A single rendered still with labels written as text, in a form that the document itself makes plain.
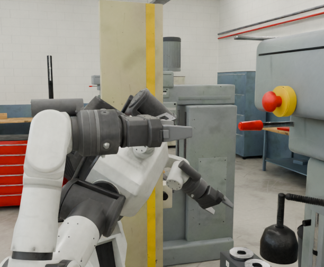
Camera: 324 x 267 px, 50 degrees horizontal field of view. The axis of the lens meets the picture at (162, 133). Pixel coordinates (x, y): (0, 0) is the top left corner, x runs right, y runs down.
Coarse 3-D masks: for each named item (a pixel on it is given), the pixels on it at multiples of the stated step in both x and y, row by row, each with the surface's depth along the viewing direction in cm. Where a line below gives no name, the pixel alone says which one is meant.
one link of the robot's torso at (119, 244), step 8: (120, 224) 127; (120, 232) 126; (104, 240) 122; (112, 240) 126; (120, 240) 125; (96, 248) 123; (104, 248) 125; (112, 248) 126; (120, 248) 124; (96, 256) 118; (104, 256) 124; (112, 256) 126; (120, 256) 123; (88, 264) 119; (96, 264) 117; (104, 264) 124; (112, 264) 126; (120, 264) 123
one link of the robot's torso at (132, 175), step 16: (96, 96) 107; (80, 160) 97; (96, 160) 93; (112, 160) 95; (128, 160) 97; (144, 160) 100; (160, 160) 105; (64, 176) 104; (80, 176) 102; (96, 176) 94; (112, 176) 93; (128, 176) 94; (144, 176) 96; (128, 192) 93; (144, 192) 96; (128, 208) 98
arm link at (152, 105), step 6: (150, 96) 115; (144, 102) 114; (150, 102) 115; (156, 102) 116; (138, 108) 114; (144, 108) 114; (150, 108) 115; (156, 108) 116; (162, 108) 117; (150, 114) 115; (156, 114) 116
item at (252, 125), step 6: (258, 120) 79; (240, 126) 77; (246, 126) 77; (252, 126) 78; (258, 126) 78; (264, 126) 79; (270, 126) 80; (276, 126) 80; (282, 126) 81; (288, 126) 81
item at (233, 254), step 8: (232, 248) 138; (240, 248) 138; (224, 256) 135; (232, 256) 133; (240, 256) 132; (248, 256) 132; (256, 256) 134; (224, 264) 135; (232, 264) 130; (240, 264) 129; (248, 264) 126; (256, 264) 128; (264, 264) 126
